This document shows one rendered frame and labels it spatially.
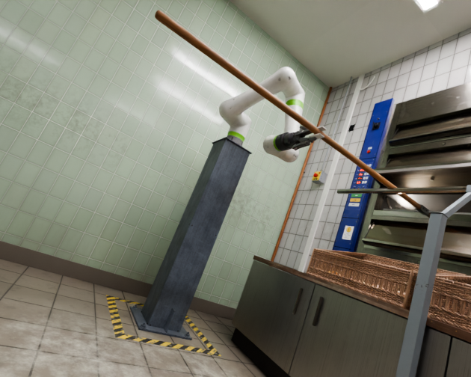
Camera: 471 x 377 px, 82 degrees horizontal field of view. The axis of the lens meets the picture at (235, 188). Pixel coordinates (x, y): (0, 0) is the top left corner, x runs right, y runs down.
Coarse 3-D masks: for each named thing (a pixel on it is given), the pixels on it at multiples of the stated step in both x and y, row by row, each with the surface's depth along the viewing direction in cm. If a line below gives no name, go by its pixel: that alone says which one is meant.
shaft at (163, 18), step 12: (156, 12) 88; (168, 24) 90; (180, 36) 93; (192, 36) 93; (204, 48) 96; (216, 60) 99; (240, 72) 103; (252, 84) 105; (264, 96) 110; (288, 108) 114; (300, 120) 118; (336, 144) 128; (348, 156) 133; (384, 180) 146
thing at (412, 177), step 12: (408, 168) 170; (420, 168) 163; (432, 168) 157; (444, 168) 152; (456, 168) 147; (468, 168) 143; (396, 180) 183; (408, 180) 176; (420, 180) 171; (444, 180) 160; (456, 180) 155; (468, 180) 150
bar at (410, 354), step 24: (360, 192) 164; (384, 192) 151; (408, 192) 140; (432, 192) 130; (456, 192) 122; (432, 216) 103; (432, 240) 99; (432, 264) 96; (432, 288) 96; (408, 336) 93; (408, 360) 90
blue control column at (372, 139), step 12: (384, 108) 223; (372, 120) 228; (384, 120) 217; (372, 132) 222; (384, 132) 214; (372, 144) 217; (360, 156) 222; (372, 156) 212; (372, 168) 207; (372, 180) 205; (348, 216) 206; (360, 216) 198; (336, 240) 206; (348, 240) 197
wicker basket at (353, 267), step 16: (320, 256) 152; (336, 256) 143; (352, 256) 174; (368, 256) 178; (320, 272) 147; (352, 272) 173; (368, 272) 126; (384, 272) 120; (400, 272) 114; (416, 272) 112; (448, 272) 139; (352, 288) 128; (368, 288) 123; (384, 288) 117; (400, 288) 151; (400, 304) 109
